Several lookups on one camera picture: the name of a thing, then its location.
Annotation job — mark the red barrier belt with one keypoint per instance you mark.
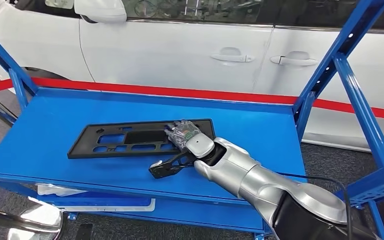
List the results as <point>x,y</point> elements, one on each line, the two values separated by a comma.
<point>178,92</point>

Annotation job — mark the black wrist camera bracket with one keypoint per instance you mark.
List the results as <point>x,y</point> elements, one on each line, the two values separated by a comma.
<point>168,167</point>

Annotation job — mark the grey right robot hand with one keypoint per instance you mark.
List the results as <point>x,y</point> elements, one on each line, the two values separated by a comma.
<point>183,132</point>

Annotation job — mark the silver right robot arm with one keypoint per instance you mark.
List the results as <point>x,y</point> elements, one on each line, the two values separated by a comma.
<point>261,179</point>

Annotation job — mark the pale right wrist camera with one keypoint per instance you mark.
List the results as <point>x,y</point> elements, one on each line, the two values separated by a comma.
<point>156,164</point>

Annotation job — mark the black robot foot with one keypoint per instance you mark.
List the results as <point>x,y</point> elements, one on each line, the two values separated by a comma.
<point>84,232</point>

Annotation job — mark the black plastic frame part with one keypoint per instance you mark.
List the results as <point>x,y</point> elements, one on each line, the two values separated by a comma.
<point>82,147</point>

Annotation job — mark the white car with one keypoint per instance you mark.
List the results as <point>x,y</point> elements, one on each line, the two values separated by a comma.
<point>178,49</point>

